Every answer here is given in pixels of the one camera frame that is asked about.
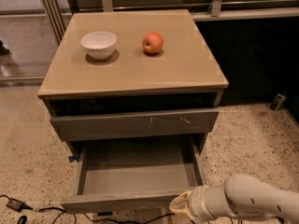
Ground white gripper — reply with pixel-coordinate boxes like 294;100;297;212
169;185;231;222

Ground grey drawer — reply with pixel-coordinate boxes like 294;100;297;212
62;134;206;214
50;109;218;142

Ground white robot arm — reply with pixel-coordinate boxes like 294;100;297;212
170;174;299;224

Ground grey top drawer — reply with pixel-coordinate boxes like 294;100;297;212
50;109;218;142

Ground grey drawer cabinet beige top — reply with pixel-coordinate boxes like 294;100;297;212
38;10;228;162

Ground small black floor block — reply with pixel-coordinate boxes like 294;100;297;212
97;212;113;217

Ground small dark floor device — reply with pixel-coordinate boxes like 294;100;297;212
270;93;286;111

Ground red apple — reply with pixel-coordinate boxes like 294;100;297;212
142;32;164;54

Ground black power adapter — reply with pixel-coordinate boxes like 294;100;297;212
6;198;32;212

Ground white ceramic bowl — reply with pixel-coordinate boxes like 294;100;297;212
80;31;117;60

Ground black floor cable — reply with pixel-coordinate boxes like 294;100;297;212
0;193;244;224

